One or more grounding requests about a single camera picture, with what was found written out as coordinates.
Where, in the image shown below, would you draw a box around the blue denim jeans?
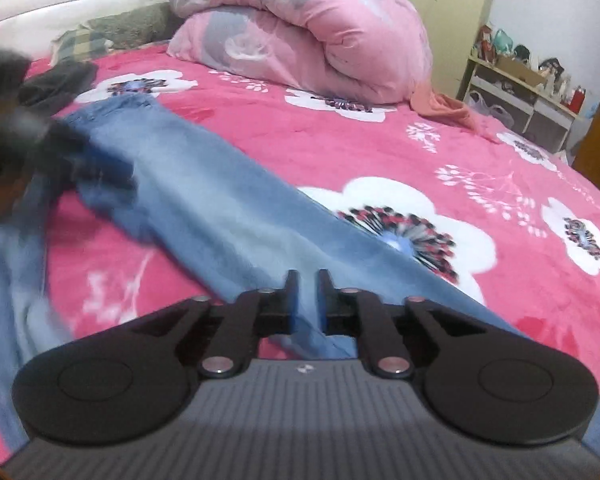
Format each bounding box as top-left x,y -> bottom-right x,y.
0,93 -> 600,453

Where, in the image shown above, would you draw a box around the pink floral bed blanket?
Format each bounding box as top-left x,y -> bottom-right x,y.
0,41 -> 600,466

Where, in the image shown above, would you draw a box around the orange cloth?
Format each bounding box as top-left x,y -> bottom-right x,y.
410,81 -> 501,144

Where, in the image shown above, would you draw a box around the cluttered white shelf desk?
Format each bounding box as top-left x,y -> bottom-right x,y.
456,25 -> 578,153

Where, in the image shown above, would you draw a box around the pink grey folded duvet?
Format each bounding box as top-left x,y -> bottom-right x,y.
168,0 -> 432,105

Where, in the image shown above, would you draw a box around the cardboard box on desk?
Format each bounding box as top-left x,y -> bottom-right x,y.
495,55 -> 546,87

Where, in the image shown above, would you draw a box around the red bottle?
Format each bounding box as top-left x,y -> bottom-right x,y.
568,86 -> 586,114

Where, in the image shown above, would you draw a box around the black crumpled garment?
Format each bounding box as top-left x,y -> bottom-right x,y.
18,61 -> 98,116

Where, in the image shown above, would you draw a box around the green floral pillow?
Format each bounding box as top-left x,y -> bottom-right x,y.
86,2 -> 184,50

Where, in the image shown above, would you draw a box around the pale yellow wardrobe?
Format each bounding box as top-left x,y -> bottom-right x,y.
410,0 -> 492,98

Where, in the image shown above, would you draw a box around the plaid pillow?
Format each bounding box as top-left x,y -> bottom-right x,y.
50,27 -> 114,66

